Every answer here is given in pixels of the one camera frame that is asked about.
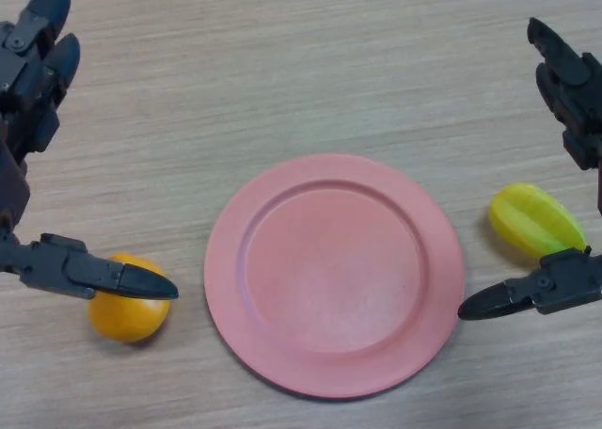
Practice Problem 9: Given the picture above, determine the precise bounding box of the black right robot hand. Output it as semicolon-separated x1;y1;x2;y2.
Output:
457;17;602;322

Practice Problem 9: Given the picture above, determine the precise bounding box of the pink round plate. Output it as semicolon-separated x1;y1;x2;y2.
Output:
203;153;466;400

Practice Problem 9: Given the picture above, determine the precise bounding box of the yellow green starfruit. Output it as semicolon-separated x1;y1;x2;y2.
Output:
487;182;592;263

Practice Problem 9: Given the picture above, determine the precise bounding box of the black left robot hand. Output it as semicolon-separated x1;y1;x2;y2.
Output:
0;0;180;301

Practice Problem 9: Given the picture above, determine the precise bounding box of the yellow orange pear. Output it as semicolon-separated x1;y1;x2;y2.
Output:
87;253;171;344

